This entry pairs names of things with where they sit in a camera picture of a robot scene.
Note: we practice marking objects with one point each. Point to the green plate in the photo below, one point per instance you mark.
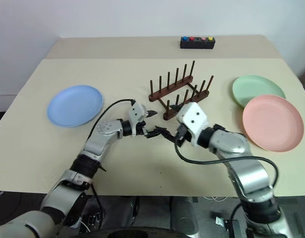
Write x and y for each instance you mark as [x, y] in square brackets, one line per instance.
[256, 86]

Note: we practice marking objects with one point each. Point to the grey rounded shape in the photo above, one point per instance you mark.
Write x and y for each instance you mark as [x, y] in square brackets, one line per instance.
[183, 210]

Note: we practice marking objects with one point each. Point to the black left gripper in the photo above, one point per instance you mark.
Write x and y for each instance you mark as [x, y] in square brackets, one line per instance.
[142, 129]

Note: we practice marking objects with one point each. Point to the wooden dish rack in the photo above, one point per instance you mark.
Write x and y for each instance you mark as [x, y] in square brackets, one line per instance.
[167, 93]

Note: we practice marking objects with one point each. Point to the small metal bracket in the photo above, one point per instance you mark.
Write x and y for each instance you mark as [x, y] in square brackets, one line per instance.
[220, 220]

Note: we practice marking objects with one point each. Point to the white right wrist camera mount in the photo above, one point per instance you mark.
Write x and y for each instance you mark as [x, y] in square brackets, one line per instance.
[194, 116]

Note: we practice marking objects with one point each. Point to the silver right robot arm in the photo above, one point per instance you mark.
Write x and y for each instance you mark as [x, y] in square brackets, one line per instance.
[249, 173]

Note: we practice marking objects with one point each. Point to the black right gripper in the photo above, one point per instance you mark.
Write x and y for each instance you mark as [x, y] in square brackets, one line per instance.
[182, 137]

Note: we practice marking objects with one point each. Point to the blue plate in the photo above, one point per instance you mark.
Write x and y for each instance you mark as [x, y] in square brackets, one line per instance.
[75, 106]

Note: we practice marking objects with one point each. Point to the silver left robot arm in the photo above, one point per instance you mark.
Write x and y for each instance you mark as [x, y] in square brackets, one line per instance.
[98, 146]

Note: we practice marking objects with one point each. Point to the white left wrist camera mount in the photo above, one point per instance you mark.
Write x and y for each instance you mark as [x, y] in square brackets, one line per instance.
[136, 112]

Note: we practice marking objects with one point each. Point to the black button box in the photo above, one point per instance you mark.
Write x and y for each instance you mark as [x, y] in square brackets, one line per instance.
[197, 45]

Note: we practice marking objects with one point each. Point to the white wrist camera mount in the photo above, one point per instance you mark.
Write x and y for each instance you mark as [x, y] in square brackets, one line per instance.
[194, 116]
[136, 112]

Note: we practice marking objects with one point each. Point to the pink plate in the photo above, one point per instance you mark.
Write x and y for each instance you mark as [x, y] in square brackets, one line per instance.
[271, 124]

